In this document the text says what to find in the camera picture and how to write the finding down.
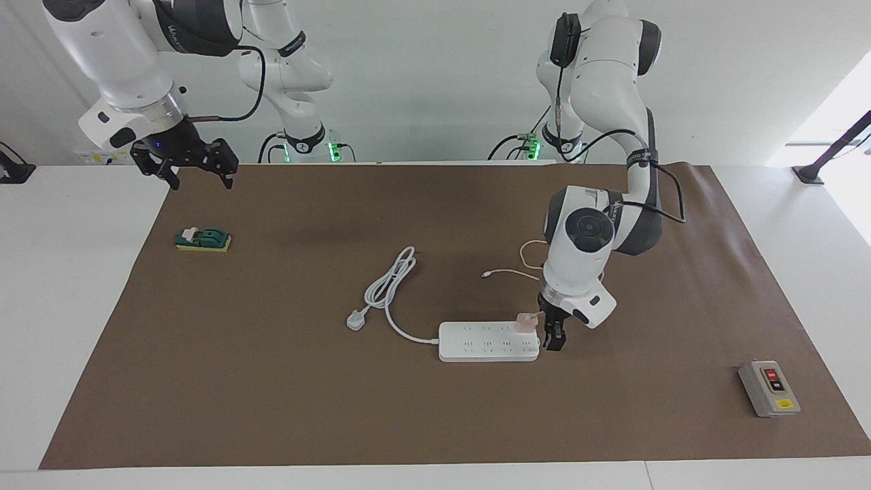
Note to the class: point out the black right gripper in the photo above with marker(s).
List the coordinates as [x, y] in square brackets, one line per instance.
[174, 144]

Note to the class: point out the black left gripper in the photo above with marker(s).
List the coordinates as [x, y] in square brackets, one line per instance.
[552, 313]

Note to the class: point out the pink charger adapter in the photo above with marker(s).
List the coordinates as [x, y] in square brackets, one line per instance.
[525, 322]

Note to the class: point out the white power strip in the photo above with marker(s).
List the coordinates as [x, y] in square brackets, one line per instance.
[490, 340]

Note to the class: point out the brown table mat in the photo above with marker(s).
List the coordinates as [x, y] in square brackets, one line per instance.
[435, 408]

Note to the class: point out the black desk clamp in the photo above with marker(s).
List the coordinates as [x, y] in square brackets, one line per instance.
[13, 173]

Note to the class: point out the green knife switch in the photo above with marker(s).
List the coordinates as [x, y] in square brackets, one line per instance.
[204, 238]

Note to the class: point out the white wall socket box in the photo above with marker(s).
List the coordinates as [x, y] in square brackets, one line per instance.
[102, 158]

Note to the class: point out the grey push-button switch box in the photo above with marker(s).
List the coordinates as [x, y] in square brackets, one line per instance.
[769, 391]

